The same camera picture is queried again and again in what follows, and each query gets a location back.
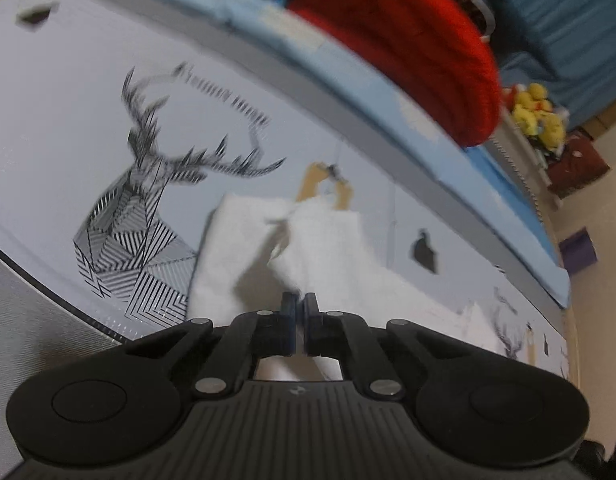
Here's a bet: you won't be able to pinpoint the grey printed bed sheet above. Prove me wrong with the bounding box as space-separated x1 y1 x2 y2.
0 0 568 378

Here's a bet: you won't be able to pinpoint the blue curtain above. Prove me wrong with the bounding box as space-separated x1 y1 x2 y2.
487 0 616 127

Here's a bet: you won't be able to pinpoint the light blue pillowcase sheet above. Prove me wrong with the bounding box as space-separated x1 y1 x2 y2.
162 0 570 308

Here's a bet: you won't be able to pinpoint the purple box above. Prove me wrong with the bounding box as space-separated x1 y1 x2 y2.
558 228 598 275

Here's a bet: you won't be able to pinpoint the yellow plush toys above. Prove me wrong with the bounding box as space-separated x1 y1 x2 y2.
502 82 568 156

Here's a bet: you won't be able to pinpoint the red knitted blanket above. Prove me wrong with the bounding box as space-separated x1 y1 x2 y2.
288 0 500 148

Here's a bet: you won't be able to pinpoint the white t-shirt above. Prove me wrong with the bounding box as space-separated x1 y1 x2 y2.
184 192 504 384

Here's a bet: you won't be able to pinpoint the dark red plush cushion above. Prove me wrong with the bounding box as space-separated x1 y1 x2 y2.
547 132 611 198

